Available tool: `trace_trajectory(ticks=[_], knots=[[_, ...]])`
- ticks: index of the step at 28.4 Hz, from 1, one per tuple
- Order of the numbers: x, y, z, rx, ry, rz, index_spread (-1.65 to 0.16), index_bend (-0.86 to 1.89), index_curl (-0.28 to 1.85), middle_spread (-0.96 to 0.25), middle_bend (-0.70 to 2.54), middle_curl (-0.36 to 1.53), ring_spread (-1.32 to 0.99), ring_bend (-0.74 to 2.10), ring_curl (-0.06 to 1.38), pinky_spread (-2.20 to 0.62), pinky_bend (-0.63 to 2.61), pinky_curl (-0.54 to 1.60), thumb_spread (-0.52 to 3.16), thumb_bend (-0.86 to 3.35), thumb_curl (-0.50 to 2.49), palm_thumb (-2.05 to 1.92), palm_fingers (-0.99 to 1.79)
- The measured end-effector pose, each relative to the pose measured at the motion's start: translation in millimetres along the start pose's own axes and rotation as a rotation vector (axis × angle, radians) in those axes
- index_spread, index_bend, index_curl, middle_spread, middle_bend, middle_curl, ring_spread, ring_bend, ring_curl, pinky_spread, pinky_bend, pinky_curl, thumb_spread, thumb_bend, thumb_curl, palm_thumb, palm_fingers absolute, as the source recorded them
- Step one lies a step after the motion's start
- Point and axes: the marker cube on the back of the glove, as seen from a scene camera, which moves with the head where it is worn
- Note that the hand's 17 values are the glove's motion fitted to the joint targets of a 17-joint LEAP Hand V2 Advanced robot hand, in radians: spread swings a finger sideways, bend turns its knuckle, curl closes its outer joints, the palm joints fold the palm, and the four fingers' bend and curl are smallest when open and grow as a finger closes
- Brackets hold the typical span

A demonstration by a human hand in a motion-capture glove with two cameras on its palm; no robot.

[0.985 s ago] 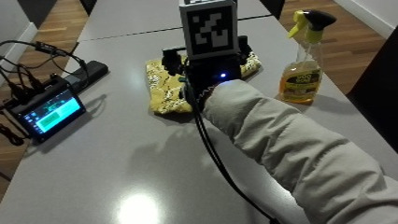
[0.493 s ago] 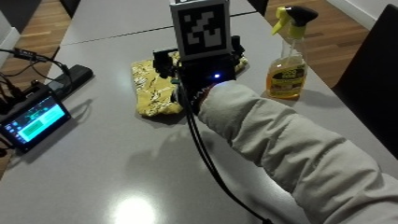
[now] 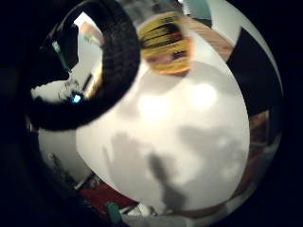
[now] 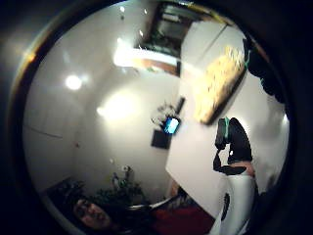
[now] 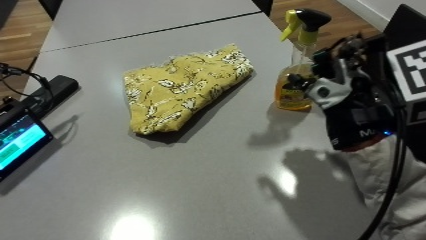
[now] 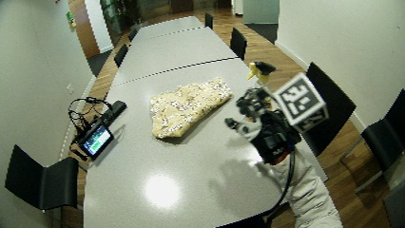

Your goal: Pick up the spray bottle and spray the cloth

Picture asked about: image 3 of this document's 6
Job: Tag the yellow black-striped can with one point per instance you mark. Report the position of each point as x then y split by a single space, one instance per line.
165 44

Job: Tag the black chair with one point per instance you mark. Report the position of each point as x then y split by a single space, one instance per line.
252 75

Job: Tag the green bottle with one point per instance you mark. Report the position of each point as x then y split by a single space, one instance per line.
113 213

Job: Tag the red box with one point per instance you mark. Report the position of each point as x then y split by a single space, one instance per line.
102 195

